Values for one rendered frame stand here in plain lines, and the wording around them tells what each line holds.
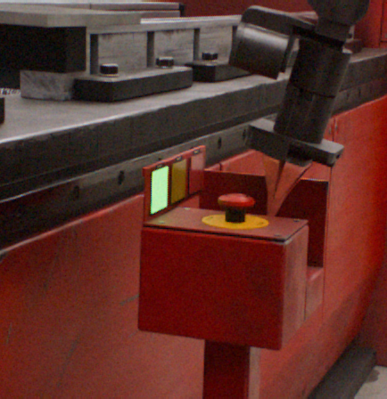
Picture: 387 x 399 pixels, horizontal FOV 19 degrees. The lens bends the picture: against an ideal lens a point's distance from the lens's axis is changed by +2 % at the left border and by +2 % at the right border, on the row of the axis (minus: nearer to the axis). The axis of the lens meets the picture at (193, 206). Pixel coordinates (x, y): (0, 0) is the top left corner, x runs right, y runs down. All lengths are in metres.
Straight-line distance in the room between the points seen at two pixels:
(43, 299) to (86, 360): 0.15
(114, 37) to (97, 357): 0.48
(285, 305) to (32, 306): 0.26
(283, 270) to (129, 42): 0.61
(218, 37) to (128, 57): 0.40
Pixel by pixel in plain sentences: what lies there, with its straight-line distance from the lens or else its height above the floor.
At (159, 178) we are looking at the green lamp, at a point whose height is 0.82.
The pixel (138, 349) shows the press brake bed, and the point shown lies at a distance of 1.47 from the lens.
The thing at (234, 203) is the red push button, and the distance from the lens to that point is 1.18.
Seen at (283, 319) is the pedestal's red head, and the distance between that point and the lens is 1.16.
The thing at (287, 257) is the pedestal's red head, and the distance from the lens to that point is 1.15.
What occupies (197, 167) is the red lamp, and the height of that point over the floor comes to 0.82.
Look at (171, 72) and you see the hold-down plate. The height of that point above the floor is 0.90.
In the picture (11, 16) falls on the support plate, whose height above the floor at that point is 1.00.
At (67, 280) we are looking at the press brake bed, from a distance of 1.24.
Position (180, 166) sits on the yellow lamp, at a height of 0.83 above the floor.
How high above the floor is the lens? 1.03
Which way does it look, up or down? 11 degrees down
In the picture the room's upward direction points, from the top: 2 degrees clockwise
